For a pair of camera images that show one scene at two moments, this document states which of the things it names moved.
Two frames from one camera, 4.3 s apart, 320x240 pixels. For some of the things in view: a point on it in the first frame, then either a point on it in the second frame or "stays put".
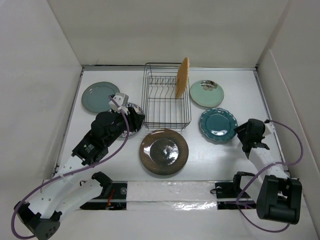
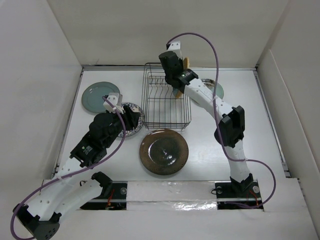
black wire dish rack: (161, 107) stays put
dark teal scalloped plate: (218, 125) → (175, 91)
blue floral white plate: (140, 110) stays put
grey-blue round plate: (96, 97) stays put
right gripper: (239, 132) → (180, 61)
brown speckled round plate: (163, 151) stays put
